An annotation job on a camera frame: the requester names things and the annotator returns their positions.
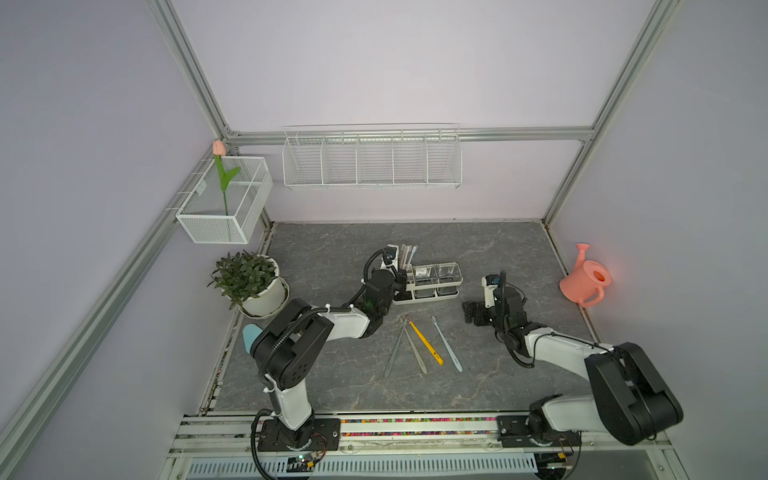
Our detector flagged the light blue toothbrush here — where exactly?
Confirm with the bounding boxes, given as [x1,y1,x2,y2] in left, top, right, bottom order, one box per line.
[405,245,418,271]

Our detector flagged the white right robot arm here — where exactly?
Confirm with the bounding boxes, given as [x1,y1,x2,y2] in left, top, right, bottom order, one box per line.
[462,275,684,446]

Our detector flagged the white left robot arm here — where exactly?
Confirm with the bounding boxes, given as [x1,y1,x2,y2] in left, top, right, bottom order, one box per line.
[242,268,407,449]

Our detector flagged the white toothbrush holder caddy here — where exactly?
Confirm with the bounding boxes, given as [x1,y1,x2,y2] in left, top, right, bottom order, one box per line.
[393,262,463,305]

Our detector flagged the teal thin toothbrush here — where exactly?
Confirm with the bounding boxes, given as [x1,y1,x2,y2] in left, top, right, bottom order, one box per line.
[431,316,463,372]

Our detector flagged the yellow toothbrush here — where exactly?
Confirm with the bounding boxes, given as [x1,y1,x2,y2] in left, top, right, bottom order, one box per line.
[408,317,444,366]

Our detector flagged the pink watering can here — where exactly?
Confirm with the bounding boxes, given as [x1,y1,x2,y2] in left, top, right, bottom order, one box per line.
[559,243,613,309]

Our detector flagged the potted green plant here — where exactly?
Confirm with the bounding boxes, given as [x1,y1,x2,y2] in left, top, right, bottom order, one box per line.
[209,251,290,318]

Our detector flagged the teal garden trowel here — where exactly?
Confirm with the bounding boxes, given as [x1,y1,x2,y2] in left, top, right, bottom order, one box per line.
[242,324,263,355]

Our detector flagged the white mesh basket small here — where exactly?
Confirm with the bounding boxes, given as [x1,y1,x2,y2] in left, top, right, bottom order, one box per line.
[176,156,273,245]

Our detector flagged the pink artificial tulip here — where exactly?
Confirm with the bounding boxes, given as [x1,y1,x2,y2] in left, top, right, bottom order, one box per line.
[212,140,241,215]

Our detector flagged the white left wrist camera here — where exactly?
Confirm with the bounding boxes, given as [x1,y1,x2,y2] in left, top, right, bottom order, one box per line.
[380,244,400,275]

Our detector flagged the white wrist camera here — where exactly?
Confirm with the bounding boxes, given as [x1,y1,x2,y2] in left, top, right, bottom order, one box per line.
[380,244,400,275]
[481,274,500,309]

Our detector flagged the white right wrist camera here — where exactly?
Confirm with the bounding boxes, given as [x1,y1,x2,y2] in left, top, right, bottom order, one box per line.
[481,274,500,309]

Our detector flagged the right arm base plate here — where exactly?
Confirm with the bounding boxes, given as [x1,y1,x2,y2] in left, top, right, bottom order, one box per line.
[496,412,582,451]

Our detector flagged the white wire basket long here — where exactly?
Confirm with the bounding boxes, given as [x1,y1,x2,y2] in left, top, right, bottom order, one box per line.
[282,125,463,189]

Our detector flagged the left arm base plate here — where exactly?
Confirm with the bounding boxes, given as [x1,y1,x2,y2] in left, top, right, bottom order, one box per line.
[256,417,341,452]

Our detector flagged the white vented cable duct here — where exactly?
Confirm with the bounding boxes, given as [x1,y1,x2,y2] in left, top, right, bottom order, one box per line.
[182,452,539,480]

